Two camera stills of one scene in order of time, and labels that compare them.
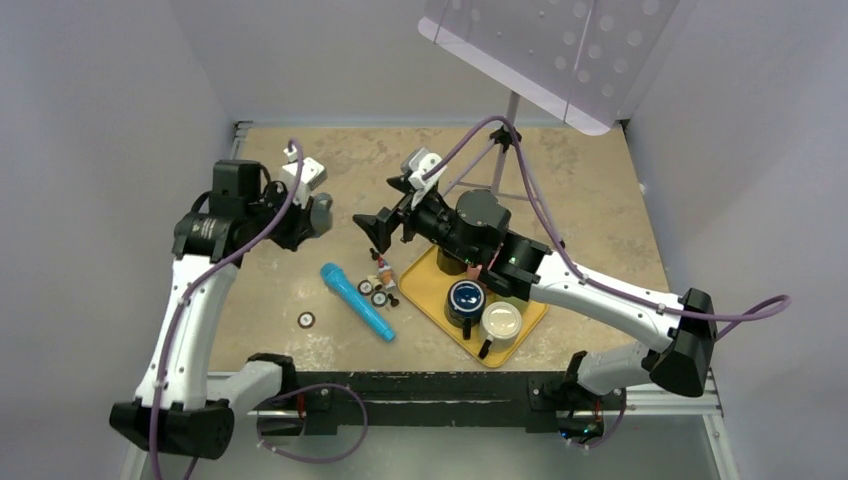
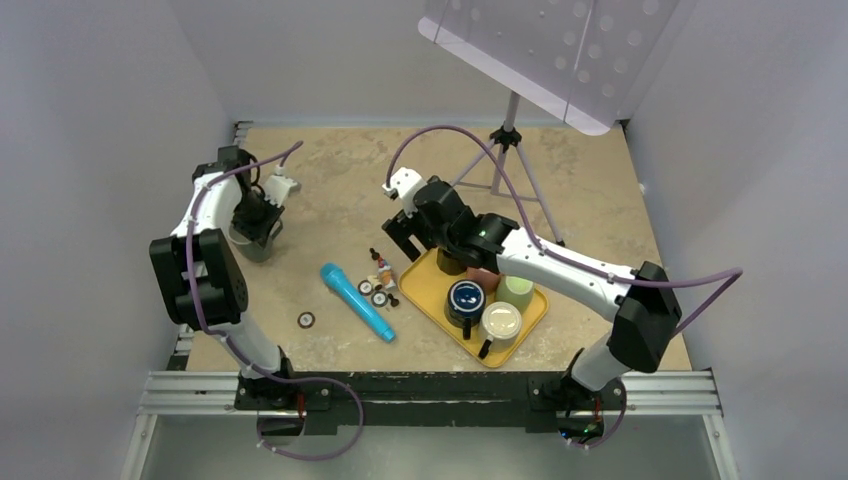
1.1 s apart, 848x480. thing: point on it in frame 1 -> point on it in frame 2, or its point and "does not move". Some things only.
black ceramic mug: (450, 264) does not move
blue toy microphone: (336, 276) does not move
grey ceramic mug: (321, 214) -> (253, 250)
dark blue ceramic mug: (465, 305) does not move
